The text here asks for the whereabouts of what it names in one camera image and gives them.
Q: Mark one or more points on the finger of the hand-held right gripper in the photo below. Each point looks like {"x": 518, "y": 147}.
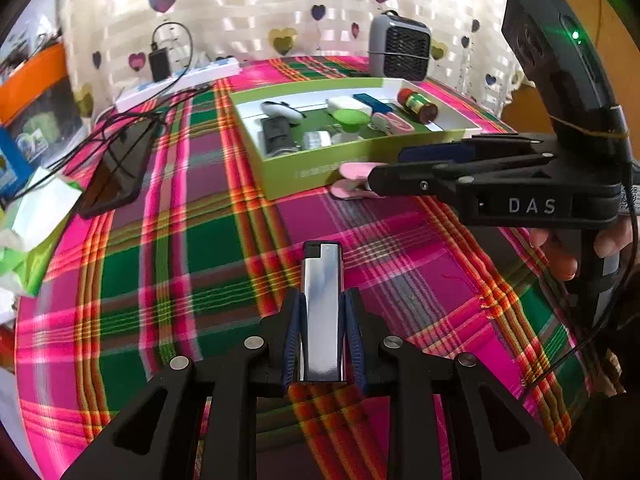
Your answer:
{"x": 450, "y": 150}
{"x": 420, "y": 180}

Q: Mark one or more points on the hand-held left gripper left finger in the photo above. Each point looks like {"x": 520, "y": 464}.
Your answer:
{"x": 295, "y": 342}

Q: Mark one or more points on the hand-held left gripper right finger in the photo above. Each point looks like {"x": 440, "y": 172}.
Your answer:
{"x": 354, "y": 342}

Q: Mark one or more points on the silver lighter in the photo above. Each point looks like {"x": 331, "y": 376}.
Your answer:
{"x": 322, "y": 310}

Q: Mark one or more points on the red bottle with green label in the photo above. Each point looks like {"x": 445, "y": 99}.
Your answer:
{"x": 417, "y": 105}

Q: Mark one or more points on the pink clip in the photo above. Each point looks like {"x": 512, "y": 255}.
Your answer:
{"x": 350, "y": 170}
{"x": 395, "y": 122}

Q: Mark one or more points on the blue usb adapter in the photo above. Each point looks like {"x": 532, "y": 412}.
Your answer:
{"x": 370, "y": 100}

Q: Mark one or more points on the green-topped white knob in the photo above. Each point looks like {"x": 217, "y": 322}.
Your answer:
{"x": 350, "y": 116}

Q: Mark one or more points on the white charger plug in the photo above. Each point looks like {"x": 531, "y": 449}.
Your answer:
{"x": 345, "y": 105}

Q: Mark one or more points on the white round bottle cap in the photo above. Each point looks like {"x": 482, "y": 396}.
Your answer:
{"x": 317, "y": 140}

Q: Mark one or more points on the green and white tray box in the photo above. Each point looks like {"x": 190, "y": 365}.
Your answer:
{"x": 300, "y": 170}

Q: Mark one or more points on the black mini flashlight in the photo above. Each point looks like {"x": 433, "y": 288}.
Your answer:
{"x": 277, "y": 132}

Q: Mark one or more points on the black disc with white buttons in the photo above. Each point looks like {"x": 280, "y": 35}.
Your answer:
{"x": 280, "y": 110}

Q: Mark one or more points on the person's right hand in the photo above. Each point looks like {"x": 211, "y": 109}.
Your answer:
{"x": 560, "y": 257}

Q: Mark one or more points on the grey mini heater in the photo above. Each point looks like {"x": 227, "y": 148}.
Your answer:
{"x": 400, "y": 47}

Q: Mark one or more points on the plaid tablecloth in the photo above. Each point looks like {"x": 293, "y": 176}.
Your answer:
{"x": 200, "y": 260}

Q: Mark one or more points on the heart-print curtain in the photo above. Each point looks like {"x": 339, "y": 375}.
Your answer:
{"x": 250, "y": 10}

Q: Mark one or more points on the black smartphone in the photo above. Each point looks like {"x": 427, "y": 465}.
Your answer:
{"x": 115, "y": 180}

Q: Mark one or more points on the white power strip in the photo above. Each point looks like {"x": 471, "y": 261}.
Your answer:
{"x": 190, "y": 77}

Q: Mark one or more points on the green tissue pack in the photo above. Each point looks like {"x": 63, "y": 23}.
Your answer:
{"x": 45, "y": 260}

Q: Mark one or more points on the black power adapter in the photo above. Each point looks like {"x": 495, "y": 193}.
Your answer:
{"x": 160, "y": 65}

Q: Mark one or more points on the blue carton box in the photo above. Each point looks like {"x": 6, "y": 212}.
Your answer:
{"x": 12, "y": 170}

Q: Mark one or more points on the orange-lidded storage container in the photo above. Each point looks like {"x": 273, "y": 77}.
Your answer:
{"x": 35, "y": 72}

